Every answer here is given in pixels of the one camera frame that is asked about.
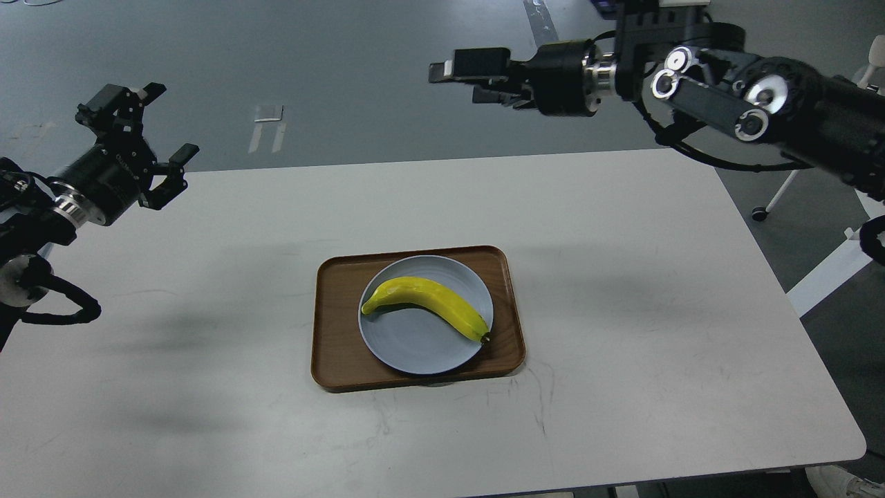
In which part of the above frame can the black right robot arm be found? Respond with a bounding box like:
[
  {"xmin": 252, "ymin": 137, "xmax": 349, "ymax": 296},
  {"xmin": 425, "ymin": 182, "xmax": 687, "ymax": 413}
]
[{"xmin": 429, "ymin": 1, "xmax": 884, "ymax": 202}]

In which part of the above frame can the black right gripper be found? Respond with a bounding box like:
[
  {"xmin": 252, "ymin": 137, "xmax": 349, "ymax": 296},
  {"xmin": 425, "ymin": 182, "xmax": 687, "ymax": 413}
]
[{"xmin": 429, "ymin": 39, "xmax": 617, "ymax": 117}]

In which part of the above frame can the light blue plate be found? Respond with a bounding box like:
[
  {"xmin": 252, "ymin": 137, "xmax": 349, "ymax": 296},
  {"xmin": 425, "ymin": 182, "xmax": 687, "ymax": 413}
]
[{"xmin": 357, "ymin": 255, "xmax": 495, "ymax": 375}]

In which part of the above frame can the yellow banana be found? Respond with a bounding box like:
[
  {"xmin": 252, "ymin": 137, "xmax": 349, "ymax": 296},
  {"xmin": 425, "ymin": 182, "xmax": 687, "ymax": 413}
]
[{"xmin": 360, "ymin": 275, "xmax": 490, "ymax": 344}]

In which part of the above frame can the brown wooden tray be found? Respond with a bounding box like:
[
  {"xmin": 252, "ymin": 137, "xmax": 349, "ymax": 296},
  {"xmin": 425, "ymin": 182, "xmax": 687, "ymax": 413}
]
[{"xmin": 312, "ymin": 246, "xmax": 527, "ymax": 393}]

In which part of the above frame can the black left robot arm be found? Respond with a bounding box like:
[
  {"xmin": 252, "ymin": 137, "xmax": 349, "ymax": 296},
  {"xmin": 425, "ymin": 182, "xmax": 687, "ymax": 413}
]
[{"xmin": 1, "ymin": 82, "xmax": 199, "ymax": 342}]

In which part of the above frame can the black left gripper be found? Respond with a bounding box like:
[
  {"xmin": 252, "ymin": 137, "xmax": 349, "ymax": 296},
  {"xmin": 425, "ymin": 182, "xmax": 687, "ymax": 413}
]
[{"xmin": 48, "ymin": 82, "xmax": 200, "ymax": 226}]

